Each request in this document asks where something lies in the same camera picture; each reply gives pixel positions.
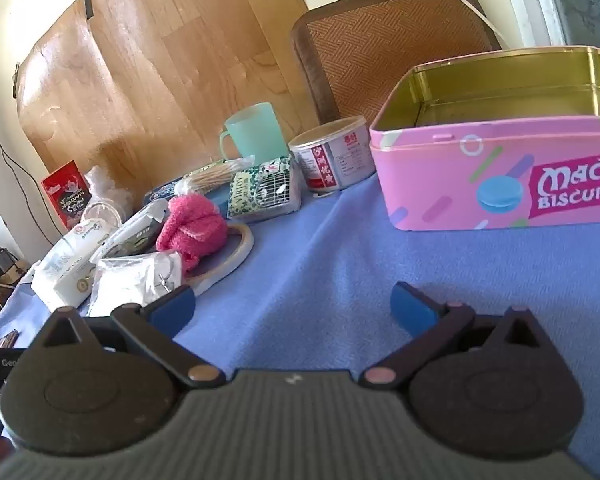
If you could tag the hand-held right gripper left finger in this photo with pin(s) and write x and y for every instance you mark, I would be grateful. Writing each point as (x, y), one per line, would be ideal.
(172, 306)

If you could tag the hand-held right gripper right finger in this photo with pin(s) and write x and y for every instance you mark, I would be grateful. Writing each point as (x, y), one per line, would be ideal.
(414, 310)

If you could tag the pink knitted cloth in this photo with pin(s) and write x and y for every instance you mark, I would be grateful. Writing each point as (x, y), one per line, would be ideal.
(192, 230)

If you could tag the gold metal tin box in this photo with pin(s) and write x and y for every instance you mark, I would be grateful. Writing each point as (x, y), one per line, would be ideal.
(455, 180)

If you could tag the bag of cotton swabs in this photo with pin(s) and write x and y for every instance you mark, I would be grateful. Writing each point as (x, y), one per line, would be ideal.
(210, 174)

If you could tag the green correction tape dispenser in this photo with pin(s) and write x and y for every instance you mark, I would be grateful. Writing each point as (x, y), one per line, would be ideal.
(262, 190)

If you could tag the grey white wipes packet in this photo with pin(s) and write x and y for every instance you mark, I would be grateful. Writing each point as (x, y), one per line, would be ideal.
(132, 235)

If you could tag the wooden embroidery hoop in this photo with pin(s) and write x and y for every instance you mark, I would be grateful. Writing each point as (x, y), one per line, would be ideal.
(240, 255)

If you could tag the black power adapter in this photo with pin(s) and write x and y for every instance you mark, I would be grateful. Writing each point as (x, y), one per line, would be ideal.
(3, 261)

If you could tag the blue tablecloth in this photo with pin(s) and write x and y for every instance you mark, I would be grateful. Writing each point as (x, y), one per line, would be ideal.
(305, 265)

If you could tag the clear bag of cotton balls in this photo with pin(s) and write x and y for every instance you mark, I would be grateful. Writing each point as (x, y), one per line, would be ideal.
(107, 187)

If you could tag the red snack packet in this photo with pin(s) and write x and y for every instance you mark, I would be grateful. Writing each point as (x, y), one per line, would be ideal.
(65, 195)

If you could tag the clear plastic container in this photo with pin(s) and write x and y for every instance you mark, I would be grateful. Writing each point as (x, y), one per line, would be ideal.
(330, 157)

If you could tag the mint green cup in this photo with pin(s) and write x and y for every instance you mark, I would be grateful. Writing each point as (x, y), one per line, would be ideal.
(255, 132)

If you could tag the wood pattern board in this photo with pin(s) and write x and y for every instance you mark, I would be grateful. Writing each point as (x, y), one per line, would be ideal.
(145, 70)

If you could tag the brown woven chair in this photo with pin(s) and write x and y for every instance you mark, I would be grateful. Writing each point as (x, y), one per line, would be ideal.
(395, 50)

